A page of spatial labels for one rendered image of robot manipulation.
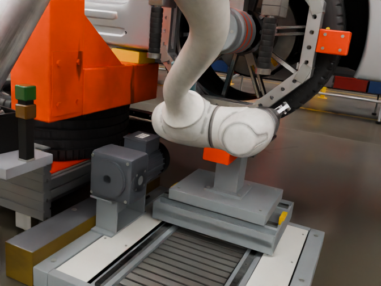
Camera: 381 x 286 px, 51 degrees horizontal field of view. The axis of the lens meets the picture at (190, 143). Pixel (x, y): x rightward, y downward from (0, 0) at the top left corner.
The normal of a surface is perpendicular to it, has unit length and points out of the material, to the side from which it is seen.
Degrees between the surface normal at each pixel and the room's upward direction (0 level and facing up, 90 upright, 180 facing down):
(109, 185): 90
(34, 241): 0
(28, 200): 90
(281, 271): 0
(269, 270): 0
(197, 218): 90
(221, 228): 90
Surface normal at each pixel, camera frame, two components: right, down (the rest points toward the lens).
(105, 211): -0.41, 0.22
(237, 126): -0.33, -0.11
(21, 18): 0.89, 0.29
